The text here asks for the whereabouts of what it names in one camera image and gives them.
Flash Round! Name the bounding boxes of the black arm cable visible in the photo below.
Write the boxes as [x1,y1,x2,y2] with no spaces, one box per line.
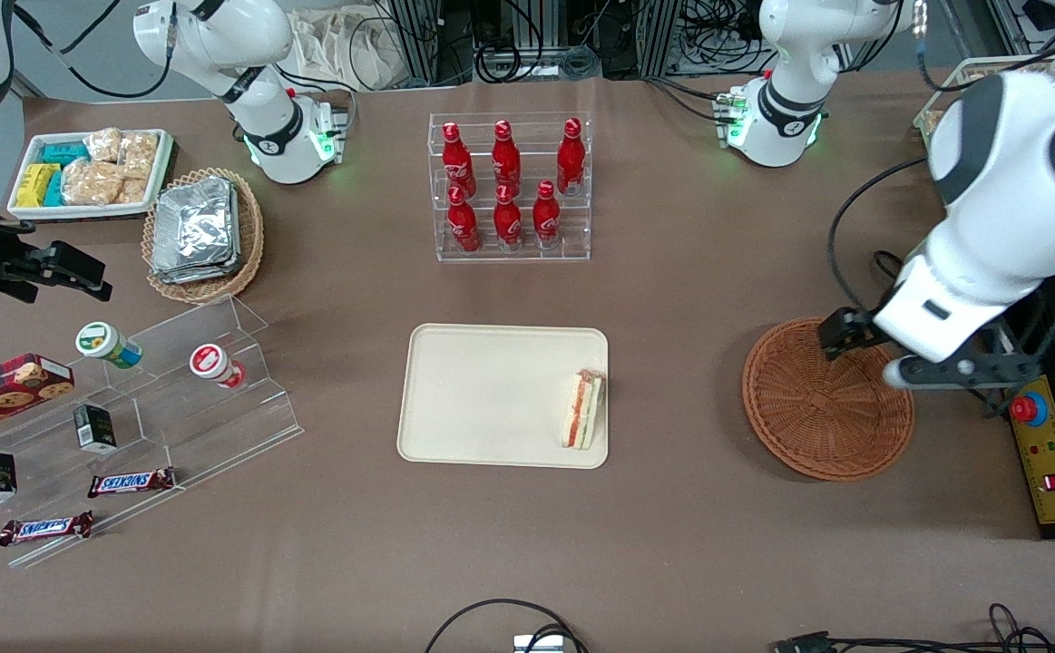
[12,0,179,101]
[828,156,936,309]

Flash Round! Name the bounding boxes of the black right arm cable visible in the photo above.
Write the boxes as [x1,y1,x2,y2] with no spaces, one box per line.
[12,0,179,101]

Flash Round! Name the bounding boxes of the brown Snickers bar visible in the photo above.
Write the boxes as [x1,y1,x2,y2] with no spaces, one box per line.
[0,510,95,548]
[86,466,177,500]

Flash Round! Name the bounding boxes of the triangle sandwich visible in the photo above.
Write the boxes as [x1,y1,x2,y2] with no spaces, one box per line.
[561,368,605,452]

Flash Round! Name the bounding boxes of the red plaid cookie box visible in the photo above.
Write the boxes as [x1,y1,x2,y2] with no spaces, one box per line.
[0,353,76,444]

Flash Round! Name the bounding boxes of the silver foil packet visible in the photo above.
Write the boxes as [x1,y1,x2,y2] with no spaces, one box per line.
[150,258,243,285]
[151,177,239,273]

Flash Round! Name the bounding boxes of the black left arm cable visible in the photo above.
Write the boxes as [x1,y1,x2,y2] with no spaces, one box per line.
[828,156,936,309]

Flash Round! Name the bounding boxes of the black left wrist camera bracket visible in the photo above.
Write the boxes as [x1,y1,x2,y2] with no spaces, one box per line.
[884,349,1045,393]

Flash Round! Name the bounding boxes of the aluminium frame post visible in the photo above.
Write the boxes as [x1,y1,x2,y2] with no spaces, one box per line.
[380,0,444,87]
[638,0,687,80]

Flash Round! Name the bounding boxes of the black cable with connector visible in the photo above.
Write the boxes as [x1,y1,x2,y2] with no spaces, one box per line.
[770,602,1055,653]

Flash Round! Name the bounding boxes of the white snack tray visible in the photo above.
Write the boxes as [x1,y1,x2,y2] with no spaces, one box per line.
[6,128,176,222]

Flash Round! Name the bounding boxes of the clear acrylic stepped shelf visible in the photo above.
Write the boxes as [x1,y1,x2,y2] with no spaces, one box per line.
[0,295,304,570]

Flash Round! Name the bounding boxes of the round brown wicker basket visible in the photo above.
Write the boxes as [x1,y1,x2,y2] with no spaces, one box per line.
[742,317,915,482]

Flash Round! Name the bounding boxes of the white wire basket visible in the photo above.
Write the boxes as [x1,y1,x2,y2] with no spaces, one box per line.
[913,56,1055,151]

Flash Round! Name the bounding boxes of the cup with red lid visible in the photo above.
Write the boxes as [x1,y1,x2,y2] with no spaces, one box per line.
[189,343,248,390]

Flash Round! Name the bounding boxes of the white cloth bag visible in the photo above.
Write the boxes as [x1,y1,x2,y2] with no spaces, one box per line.
[284,7,401,92]

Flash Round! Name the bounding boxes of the clear acrylic bottle rack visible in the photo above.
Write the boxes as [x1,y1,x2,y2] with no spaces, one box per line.
[426,112,593,264]

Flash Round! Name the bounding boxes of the black coiled cable bundle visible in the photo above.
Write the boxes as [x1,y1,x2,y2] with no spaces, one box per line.
[475,36,602,84]

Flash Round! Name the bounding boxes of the cream rectangular tray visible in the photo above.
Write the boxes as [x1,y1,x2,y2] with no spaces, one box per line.
[397,324,610,470]

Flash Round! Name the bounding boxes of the black looped cable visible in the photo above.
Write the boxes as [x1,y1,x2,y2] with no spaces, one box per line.
[425,598,590,653]

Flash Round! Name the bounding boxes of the yellow emergency stop box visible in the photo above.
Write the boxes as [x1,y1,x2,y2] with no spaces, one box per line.
[981,272,1055,543]

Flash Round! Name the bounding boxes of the yellow snack packet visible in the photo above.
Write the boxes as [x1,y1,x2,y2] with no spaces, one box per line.
[16,163,61,209]

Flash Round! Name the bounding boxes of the oval tan wicker basket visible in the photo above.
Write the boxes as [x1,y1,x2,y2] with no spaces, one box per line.
[141,167,266,306]

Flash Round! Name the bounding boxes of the red cola bottle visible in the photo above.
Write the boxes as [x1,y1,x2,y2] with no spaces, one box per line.
[446,186,483,254]
[493,184,524,252]
[441,122,477,199]
[532,180,562,250]
[491,120,523,196]
[556,118,587,197]

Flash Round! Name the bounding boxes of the cup with green lid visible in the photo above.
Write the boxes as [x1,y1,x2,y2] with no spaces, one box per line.
[74,321,143,371]

